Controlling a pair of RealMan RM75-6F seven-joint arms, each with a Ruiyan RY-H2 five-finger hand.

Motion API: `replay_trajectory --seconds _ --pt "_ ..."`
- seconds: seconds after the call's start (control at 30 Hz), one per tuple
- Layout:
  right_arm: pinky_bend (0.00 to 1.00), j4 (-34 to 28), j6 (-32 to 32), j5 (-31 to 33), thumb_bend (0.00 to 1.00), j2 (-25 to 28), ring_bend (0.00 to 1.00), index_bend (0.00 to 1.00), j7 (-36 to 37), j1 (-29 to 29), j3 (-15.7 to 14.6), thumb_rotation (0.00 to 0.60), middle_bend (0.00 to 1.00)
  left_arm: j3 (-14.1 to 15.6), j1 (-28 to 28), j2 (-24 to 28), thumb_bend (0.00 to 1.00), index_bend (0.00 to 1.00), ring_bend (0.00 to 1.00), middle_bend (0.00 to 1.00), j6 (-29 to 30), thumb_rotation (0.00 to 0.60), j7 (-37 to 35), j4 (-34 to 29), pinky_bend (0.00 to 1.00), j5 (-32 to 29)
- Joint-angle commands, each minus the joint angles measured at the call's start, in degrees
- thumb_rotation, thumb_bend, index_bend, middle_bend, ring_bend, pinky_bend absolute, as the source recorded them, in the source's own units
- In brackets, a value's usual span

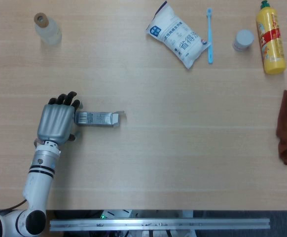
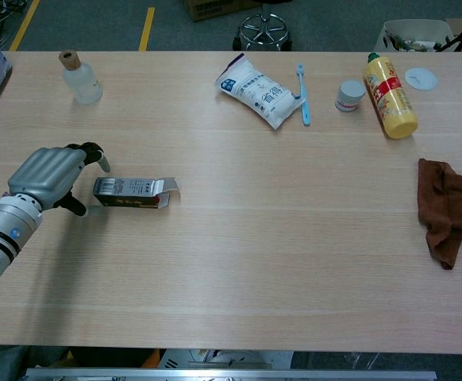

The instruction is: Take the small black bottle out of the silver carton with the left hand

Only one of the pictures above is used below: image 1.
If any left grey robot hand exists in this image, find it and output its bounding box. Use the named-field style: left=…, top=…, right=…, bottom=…
left=36, top=91, right=82, bottom=145

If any small grey cardboard box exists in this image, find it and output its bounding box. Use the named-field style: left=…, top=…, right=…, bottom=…
left=74, top=110, right=127, bottom=128

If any clear bottle with cork cap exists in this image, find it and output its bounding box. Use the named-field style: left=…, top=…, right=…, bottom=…
left=34, top=12, right=62, bottom=46

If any yellow dish soap bottle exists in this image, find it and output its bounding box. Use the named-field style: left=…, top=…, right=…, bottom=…
left=256, top=0, right=287, bottom=75

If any white powder bag blue print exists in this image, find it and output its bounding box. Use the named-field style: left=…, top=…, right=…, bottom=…
left=146, top=0, right=211, bottom=70

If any light blue toothbrush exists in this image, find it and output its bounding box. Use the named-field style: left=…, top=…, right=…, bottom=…
left=206, top=7, right=214, bottom=64

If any small white jar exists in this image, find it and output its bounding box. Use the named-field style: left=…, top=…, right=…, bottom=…
left=232, top=29, right=255, bottom=52

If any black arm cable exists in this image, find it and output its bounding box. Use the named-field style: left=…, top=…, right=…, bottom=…
left=0, top=199, right=27, bottom=218

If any aluminium profile rail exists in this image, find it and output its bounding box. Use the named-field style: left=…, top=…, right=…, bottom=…
left=49, top=217, right=270, bottom=232

